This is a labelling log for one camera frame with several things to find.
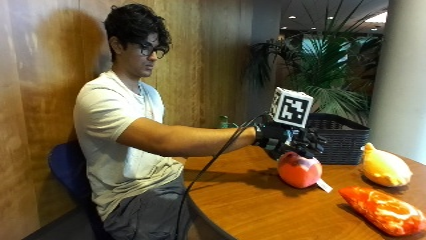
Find dark woven basket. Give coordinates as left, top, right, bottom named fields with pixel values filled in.
left=305, top=112, right=371, bottom=166

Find red plush apple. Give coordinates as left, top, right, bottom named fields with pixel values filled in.
left=277, top=151, right=324, bottom=190

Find white marker cube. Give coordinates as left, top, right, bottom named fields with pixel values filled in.
left=268, top=86, right=316, bottom=129

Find white tag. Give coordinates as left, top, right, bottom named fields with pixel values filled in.
left=316, top=178, right=334, bottom=194

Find yellow plush lemon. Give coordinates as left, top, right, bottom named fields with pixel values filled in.
left=359, top=142, right=414, bottom=188

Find green bottle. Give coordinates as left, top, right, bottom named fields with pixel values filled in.
left=217, top=115, right=240, bottom=130

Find green palm plant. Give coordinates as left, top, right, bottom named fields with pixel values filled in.
left=246, top=16, right=383, bottom=126

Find the person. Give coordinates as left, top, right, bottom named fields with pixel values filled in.
left=72, top=3, right=258, bottom=240

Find black eyeglasses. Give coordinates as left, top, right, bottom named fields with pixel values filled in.
left=130, top=42, right=169, bottom=60

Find blue chair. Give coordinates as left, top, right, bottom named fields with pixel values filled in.
left=47, top=140, right=112, bottom=240

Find black cable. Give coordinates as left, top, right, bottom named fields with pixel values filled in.
left=174, top=112, right=269, bottom=240

